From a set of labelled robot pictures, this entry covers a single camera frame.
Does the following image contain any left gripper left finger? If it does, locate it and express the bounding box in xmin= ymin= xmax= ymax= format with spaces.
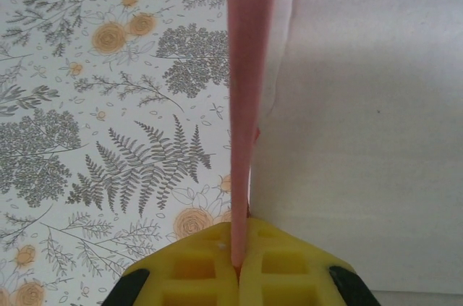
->
xmin=108 ymin=221 xmax=240 ymax=306

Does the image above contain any pink paper box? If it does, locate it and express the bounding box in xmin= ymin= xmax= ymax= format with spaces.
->
xmin=226 ymin=0 xmax=463 ymax=292

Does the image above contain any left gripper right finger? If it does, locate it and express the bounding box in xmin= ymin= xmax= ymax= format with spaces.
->
xmin=239 ymin=217 xmax=381 ymax=306

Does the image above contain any floral table mat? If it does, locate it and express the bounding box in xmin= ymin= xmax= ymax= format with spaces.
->
xmin=0 ymin=0 xmax=232 ymax=306

